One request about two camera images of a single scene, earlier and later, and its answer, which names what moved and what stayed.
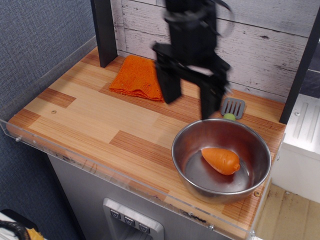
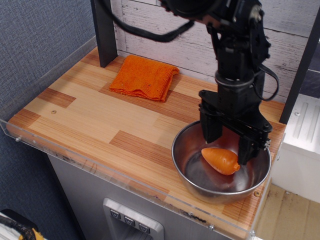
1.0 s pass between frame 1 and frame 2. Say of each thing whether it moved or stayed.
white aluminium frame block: stayed
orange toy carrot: stayed
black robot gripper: moved
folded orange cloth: stayed
